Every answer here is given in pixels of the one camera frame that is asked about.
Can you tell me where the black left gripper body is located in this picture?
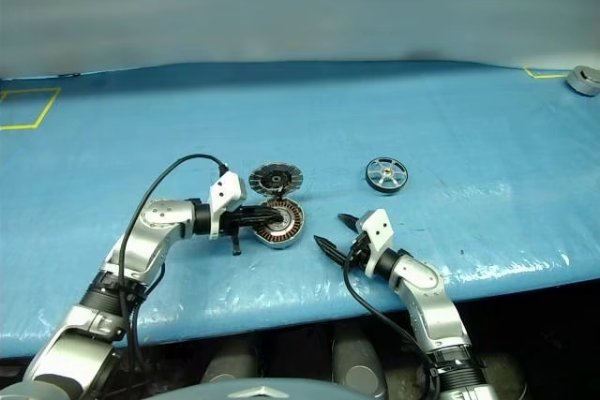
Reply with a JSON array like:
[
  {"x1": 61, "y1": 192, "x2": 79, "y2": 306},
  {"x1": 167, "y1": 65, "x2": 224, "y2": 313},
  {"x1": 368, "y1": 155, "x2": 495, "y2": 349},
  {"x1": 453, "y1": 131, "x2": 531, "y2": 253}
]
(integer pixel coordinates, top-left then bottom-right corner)
[{"x1": 217, "y1": 206, "x2": 246, "y2": 257}]

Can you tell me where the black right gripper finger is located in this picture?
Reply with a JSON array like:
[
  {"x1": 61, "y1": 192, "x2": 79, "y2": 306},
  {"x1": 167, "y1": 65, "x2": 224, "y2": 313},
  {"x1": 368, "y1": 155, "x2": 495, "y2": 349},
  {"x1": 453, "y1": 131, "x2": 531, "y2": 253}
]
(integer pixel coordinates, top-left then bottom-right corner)
[
  {"x1": 312, "y1": 234, "x2": 352, "y2": 265},
  {"x1": 337, "y1": 213, "x2": 366, "y2": 235}
]

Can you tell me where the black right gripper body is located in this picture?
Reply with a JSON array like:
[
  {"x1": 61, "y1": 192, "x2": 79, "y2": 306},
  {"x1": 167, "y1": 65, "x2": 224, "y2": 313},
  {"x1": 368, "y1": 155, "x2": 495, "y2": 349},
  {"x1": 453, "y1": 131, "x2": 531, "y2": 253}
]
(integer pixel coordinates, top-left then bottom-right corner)
[{"x1": 344, "y1": 230, "x2": 374, "y2": 273}]

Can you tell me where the silver motor housing copper stator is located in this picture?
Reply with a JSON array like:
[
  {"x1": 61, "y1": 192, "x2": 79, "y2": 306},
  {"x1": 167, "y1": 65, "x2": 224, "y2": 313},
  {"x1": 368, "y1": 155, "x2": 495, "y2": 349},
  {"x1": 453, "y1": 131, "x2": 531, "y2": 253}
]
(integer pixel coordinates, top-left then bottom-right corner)
[{"x1": 252, "y1": 198, "x2": 307, "y2": 251}]

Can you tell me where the silver spoked rotor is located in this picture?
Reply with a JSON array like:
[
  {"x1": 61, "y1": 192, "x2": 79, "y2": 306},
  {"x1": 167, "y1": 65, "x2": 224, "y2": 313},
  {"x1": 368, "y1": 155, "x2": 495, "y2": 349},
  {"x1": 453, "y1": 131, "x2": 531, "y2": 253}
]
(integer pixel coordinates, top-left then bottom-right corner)
[{"x1": 364, "y1": 156, "x2": 408, "y2": 195}]

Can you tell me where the dark grey rounded shape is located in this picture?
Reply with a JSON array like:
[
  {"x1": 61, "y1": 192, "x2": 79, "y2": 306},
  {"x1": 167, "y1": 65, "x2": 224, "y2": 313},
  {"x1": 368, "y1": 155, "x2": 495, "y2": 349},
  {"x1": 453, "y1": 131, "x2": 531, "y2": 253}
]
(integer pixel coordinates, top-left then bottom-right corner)
[
  {"x1": 331, "y1": 324, "x2": 388, "y2": 399},
  {"x1": 201, "y1": 338, "x2": 257, "y2": 385}
]

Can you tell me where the blue plastic table cover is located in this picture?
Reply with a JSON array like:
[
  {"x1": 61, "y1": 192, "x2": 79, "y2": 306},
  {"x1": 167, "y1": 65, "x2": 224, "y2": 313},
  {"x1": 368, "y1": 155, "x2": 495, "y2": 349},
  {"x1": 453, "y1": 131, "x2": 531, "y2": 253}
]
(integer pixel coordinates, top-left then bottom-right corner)
[{"x1": 0, "y1": 60, "x2": 600, "y2": 360}]

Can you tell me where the grey robot torso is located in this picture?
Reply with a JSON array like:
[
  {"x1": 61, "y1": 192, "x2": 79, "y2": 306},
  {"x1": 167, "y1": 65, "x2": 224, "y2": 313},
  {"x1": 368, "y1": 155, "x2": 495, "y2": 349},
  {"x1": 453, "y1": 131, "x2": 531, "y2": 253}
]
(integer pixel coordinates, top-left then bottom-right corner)
[{"x1": 157, "y1": 375, "x2": 376, "y2": 400}]

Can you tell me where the yellow tape square outline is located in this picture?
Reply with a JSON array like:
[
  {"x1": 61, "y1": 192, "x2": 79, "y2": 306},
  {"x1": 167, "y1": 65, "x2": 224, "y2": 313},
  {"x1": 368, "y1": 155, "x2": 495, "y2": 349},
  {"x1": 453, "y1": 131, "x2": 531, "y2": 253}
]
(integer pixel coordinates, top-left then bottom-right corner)
[
  {"x1": 0, "y1": 86, "x2": 62, "y2": 131},
  {"x1": 523, "y1": 67, "x2": 569, "y2": 80}
]

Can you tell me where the grey round metal part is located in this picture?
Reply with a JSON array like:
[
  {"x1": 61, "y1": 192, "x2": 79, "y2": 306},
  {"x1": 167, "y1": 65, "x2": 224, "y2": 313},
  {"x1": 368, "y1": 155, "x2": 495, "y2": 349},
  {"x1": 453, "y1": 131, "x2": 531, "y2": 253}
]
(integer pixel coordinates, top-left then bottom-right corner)
[{"x1": 565, "y1": 65, "x2": 600, "y2": 98}]

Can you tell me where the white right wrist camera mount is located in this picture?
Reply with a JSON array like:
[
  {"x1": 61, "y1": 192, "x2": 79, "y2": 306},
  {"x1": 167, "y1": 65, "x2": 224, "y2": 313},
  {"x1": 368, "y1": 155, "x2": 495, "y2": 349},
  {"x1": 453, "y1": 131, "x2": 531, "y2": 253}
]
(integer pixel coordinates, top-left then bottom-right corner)
[{"x1": 358, "y1": 207, "x2": 395, "y2": 278}]

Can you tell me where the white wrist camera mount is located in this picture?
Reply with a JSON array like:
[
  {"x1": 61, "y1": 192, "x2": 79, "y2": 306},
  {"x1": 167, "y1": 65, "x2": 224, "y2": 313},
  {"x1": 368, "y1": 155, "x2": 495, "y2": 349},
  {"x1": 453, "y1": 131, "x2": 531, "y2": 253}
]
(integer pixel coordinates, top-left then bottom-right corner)
[
  {"x1": 358, "y1": 207, "x2": 395, "y2": 278},
  {"x1": 208, "y1": 170, "x2": 248, "y2": 241}
]

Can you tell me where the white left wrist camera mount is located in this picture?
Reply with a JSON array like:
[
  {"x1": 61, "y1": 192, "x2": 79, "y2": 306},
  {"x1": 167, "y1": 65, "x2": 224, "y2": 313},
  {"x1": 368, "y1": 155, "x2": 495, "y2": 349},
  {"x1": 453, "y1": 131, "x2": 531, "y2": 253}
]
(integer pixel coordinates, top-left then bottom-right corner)
[{"x1": 208, "y1": 170, "x2": 248, "y2": 241}]

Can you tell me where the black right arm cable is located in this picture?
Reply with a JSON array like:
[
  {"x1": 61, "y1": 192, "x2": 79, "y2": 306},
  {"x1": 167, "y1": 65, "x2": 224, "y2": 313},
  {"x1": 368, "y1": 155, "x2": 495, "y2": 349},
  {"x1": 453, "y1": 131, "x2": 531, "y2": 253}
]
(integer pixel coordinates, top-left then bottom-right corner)
[{"x1": 341, "y1": 249, "x2": 442, "y2": 400}]

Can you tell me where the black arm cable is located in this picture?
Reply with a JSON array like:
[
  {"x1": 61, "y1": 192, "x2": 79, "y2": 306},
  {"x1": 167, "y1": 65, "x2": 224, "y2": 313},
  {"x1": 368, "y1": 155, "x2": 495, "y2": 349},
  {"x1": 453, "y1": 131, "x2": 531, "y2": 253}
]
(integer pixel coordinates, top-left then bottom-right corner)
[
  {"x1": 116, "y1": 153, "x2": 231, "y2": 378},
  {"x1": 341, "y1": 249, "x2": 442, "y2": 400}
]

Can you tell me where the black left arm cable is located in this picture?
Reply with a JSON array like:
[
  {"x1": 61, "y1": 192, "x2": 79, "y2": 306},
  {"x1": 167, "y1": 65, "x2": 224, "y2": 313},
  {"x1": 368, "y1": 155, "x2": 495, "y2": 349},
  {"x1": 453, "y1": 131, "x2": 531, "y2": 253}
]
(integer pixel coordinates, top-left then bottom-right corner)
[{"x1": 116, "y1": 153, "x2": 231, "y2": 378}]

